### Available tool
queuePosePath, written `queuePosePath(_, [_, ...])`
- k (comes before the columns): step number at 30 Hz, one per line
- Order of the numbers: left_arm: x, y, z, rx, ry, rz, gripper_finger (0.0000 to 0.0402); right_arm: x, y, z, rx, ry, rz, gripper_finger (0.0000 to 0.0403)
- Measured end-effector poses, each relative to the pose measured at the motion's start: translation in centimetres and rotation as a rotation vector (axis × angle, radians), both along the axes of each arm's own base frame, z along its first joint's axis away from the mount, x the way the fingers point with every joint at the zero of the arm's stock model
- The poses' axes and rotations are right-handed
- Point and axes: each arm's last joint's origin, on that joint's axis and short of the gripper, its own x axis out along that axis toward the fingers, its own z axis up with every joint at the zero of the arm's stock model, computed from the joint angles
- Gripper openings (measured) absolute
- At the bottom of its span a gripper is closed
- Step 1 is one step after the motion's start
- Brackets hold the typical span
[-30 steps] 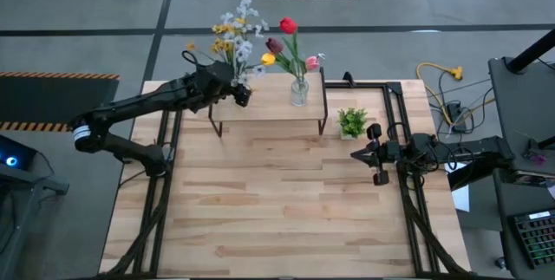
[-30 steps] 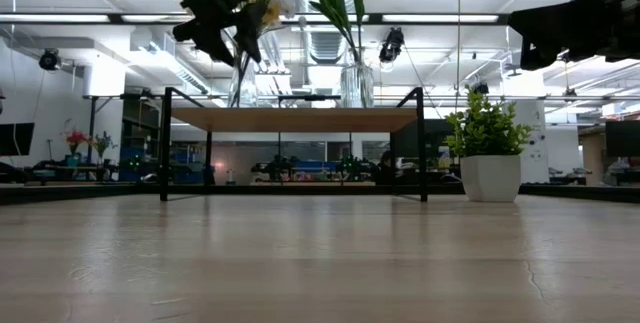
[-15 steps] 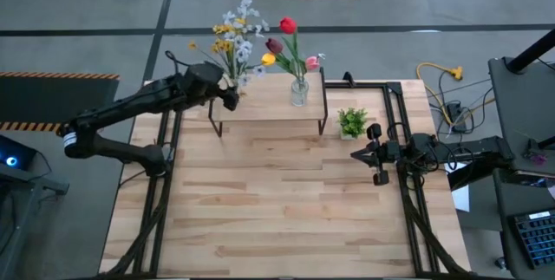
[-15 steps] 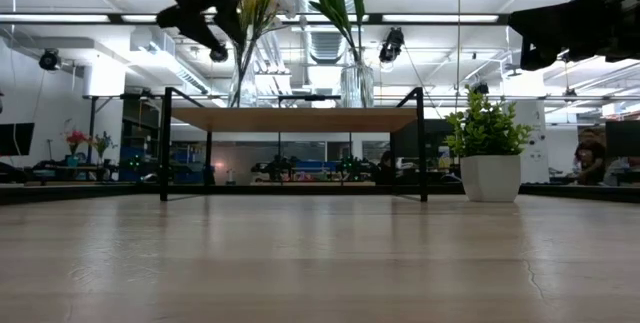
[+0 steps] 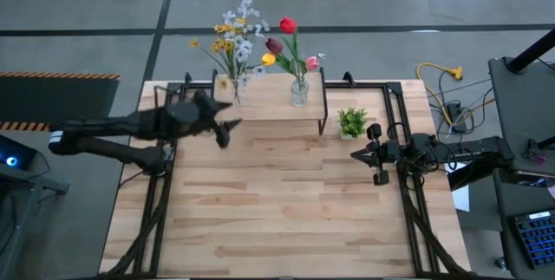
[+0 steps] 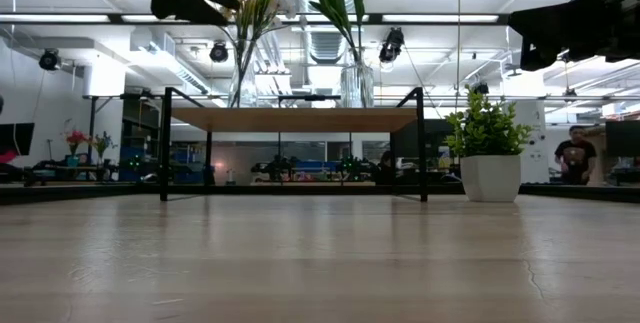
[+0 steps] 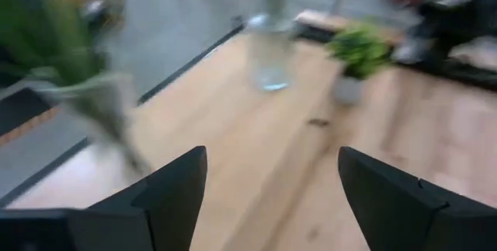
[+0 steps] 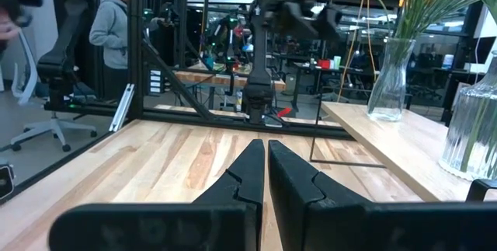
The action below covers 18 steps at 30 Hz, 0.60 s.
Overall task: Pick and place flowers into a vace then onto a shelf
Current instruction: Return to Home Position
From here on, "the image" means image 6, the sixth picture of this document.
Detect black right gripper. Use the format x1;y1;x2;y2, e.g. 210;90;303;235
506;0;640;73

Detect plain glass vase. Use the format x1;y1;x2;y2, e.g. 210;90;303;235
228;37;260;110

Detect ribbed glass vase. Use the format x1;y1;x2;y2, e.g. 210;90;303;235
340;59;376;110

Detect wooden shelf with black legs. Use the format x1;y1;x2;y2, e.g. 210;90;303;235
159;86;430;204

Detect blue flowers in vase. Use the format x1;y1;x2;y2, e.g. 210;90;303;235
91;130;117;165

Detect red flowers in vase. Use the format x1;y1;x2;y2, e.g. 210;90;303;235
63;129;92;168

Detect person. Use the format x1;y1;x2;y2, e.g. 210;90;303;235
375;149;397;185
553;124;598;186

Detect black monitor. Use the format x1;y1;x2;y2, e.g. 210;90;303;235
0;122;37;157
604;119;640;159

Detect green plant in white pot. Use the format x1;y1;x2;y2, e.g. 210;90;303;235
444;84;535;204

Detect black ceiling camera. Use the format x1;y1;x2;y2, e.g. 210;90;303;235
377;26;406;64
208;41;230;64
38;48;62;72

